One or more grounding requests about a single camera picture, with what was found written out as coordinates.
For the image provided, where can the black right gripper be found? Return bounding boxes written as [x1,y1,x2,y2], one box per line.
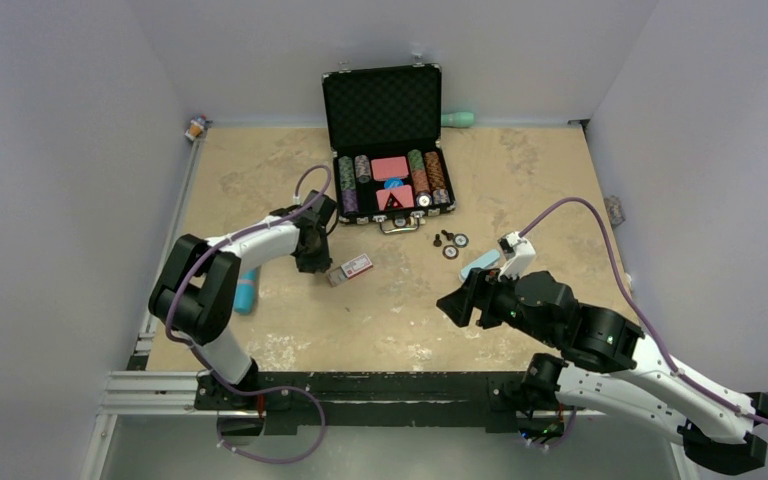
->
[435,263,559,347]

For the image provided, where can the red white staple box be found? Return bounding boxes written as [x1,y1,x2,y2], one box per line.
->
[326,254,374,287]

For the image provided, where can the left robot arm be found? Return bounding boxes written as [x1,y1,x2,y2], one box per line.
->
[148,190,337,409]

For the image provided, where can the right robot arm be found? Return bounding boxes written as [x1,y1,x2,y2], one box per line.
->
[436,269,768,476]

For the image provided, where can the teal flashlight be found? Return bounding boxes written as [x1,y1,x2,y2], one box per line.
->
[233,268,260,315]

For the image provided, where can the orange black poker chip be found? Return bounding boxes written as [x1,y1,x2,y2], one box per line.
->
[442,245,459,260]

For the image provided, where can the black poker chip case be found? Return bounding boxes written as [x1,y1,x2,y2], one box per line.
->
[321,64,457,224]

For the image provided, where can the mint green bottle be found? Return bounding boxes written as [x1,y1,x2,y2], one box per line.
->
[441,111,475,129]

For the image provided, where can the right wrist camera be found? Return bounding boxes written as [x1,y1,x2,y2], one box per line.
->
[498,232,536,280]

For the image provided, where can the patterned object at right wall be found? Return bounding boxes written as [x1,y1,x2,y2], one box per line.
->
[603,196,626,228]

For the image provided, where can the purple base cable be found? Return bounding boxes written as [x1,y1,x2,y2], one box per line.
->
[215,385,328,466]

